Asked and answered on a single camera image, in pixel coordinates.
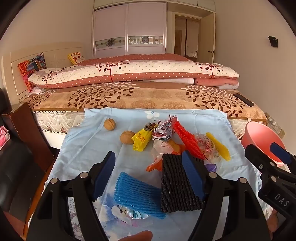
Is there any wall socket row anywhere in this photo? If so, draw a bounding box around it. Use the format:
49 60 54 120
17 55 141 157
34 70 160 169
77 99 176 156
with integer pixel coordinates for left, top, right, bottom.
265 112 286 137

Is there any walnut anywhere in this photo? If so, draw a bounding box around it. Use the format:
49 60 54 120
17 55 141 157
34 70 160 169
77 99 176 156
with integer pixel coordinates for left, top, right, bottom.
120 131 136 145
104 118 116 131

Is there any dark smartphone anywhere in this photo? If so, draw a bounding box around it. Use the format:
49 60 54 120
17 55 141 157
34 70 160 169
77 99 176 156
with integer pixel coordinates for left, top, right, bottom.
233 93 255 107

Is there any yellow flower pillow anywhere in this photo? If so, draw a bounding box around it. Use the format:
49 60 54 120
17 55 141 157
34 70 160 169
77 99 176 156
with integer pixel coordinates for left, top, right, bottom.
68 52 85 65

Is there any red foam fruit net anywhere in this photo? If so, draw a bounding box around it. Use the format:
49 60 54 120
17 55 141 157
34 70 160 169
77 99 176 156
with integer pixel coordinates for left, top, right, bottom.
170 115 206 160

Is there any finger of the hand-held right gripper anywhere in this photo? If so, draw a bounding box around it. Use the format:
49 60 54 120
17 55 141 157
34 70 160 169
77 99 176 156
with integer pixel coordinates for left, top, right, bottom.
245 144 281 176
270 142 296 173

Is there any clear plastic bag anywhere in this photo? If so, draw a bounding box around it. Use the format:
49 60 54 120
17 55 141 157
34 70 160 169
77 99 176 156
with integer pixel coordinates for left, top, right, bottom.
194 134 222 163

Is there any pink plastic bucket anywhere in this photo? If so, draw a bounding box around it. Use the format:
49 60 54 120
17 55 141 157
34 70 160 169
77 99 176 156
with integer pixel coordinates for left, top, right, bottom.
240 122 286 167

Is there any shiny crumpled wrapper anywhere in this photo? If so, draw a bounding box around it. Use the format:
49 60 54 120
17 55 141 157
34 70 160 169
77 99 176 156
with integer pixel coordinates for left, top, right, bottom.
126 207 148 219

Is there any bed with floral blanket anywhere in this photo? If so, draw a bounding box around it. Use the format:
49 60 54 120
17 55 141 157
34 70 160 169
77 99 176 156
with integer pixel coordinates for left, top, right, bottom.
24 81 267 120

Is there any orange wrapper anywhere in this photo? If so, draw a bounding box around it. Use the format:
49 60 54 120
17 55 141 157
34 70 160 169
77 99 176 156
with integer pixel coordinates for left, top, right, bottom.
146 140 185 172

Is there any light blue cloth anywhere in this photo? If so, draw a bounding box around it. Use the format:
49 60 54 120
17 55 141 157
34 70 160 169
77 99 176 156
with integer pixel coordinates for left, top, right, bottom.
44 107 274 241

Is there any white sliding door wardrobe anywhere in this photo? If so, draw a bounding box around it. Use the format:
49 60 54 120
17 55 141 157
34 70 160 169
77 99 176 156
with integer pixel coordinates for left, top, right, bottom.
92 0 168 59

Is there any yellow snack wrapper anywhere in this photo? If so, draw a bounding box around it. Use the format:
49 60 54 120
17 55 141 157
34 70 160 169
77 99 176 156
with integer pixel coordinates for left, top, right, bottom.
132 123 158 152

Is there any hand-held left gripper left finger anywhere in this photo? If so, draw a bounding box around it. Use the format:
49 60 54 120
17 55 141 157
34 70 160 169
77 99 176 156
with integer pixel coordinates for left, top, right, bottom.
27 151 116 241

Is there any white folded cloth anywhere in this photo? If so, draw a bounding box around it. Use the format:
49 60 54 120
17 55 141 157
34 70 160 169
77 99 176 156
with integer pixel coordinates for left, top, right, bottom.
143 77 195 85

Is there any cream bed headboard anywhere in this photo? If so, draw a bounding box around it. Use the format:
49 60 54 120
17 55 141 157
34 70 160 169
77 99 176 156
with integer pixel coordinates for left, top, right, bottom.
1 42 85 98

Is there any white room door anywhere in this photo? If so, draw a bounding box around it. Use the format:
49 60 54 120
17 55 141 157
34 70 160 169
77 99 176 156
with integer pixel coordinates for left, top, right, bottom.
199 13 216 63

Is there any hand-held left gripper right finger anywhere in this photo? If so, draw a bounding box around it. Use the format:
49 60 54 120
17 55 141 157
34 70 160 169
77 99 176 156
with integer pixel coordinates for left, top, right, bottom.
181 150 271 241

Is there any black foam fruit net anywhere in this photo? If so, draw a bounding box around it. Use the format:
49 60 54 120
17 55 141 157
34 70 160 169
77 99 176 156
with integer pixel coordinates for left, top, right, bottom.
161 151 205 213

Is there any pink packet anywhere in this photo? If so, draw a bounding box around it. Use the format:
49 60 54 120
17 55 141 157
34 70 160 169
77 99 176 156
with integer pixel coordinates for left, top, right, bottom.
0 125 10 149

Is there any purple wrapper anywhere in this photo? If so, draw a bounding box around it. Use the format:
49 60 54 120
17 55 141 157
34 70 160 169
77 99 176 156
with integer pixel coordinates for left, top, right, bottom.
205 162 218 173

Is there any yellow foam fruit net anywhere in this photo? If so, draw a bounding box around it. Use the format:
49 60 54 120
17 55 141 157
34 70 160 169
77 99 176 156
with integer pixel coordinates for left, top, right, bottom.
206 132 231 161

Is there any black chair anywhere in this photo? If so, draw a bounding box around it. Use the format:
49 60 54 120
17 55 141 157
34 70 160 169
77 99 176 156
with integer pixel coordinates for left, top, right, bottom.
0 88 45 223

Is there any brown wooden nightstand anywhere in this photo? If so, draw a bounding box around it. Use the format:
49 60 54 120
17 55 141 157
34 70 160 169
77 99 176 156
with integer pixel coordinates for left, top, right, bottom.
1 102 55 167

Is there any colourful printed pillow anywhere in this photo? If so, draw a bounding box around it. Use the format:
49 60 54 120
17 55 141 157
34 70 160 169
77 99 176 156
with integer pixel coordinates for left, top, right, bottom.
18 53 47 92

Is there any blue foam fruit net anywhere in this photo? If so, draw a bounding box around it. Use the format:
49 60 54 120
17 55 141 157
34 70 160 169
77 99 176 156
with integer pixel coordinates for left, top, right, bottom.
113 172 167 219

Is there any polka dot tree quilt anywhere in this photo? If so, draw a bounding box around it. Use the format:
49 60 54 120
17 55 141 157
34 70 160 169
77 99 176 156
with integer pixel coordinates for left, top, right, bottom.
28 54 240 90

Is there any pink folded blanket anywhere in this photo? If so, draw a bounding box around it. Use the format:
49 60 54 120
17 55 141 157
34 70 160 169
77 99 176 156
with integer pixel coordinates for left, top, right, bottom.
194 77 240 90

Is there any printed wrapper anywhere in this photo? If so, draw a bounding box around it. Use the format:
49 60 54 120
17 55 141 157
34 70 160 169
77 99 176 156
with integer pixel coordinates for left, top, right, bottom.
151 119 175 142

